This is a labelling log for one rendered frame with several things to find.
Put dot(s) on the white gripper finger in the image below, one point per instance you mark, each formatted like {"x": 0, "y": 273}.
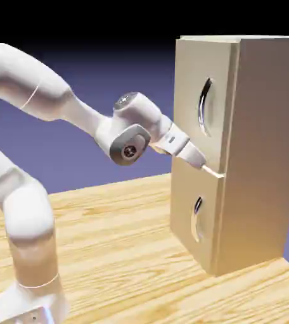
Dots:
{"x": 212, "y": 171}

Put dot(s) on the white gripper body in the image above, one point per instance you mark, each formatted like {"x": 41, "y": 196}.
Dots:
{"x": 191, "y": 153}

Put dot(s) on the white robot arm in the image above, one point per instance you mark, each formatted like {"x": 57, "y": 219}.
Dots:
{"x": 33, "y": 86}

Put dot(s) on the small light wood cabinet door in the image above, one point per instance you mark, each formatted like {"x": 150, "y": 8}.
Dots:
{"x": 185, "y": 202}

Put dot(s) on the light wood cabinet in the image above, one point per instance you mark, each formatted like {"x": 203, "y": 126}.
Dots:
{"x": 258, "y": 152}

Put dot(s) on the large light wood cabinet door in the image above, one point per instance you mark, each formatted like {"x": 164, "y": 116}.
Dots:
{"x": 192, "y": 101}

